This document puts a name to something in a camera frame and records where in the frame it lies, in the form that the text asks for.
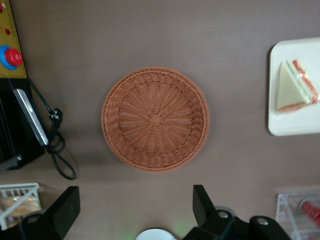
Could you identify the clear acrylic bottle rack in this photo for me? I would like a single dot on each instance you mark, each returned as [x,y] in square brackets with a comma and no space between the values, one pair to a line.
[287,207]

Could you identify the red cola bottle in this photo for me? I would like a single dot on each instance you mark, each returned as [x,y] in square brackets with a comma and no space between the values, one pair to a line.
[311,210]

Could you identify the brown round wicker basket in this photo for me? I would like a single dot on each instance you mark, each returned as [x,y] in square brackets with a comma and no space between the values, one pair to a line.
[155,120]

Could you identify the triangle sandwich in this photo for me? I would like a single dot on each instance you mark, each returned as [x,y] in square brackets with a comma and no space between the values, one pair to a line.
[290,90]

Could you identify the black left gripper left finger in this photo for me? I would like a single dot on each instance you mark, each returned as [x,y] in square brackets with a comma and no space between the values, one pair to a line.
[57,215]

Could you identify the beige plastic tray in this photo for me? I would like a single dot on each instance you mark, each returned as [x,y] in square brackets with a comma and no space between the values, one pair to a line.
[287,125]

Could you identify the black sealing machine yellow panel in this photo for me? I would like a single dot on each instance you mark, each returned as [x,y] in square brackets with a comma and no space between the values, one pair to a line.
[15,125]

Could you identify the bagged cracker snack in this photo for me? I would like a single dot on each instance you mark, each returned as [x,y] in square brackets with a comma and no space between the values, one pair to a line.
[22,207]

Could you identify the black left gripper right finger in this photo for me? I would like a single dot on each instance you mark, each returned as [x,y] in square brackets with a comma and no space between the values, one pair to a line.
[207,215]

